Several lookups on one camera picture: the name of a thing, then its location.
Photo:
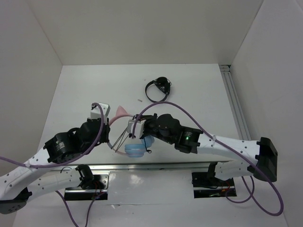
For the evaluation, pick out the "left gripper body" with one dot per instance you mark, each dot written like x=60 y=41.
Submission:
x=104 y=137

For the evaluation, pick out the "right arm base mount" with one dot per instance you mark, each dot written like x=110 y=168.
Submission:
x=205 y=187

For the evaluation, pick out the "aluminium rail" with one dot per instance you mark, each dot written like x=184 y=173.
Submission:
x=194 y=166
x=238 y=114

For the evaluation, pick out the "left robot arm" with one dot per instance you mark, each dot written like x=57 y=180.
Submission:
x=27 y=182

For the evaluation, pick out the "pink blue cat-ear headphones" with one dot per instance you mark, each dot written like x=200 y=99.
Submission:
x=131 y=150

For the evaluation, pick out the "right side aluminium rail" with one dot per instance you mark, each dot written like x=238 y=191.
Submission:
x=238 y=114

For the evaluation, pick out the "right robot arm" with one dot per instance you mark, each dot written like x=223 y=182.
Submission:
x=257 y=158

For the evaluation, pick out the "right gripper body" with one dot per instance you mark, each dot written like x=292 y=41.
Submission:
x=151 y=127

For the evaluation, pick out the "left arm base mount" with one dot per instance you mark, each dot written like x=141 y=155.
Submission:
x=98 y=189

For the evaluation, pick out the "front aluminium rail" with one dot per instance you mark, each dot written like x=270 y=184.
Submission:
x=194 y=166

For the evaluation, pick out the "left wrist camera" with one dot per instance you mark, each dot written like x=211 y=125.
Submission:
x=96 y=113

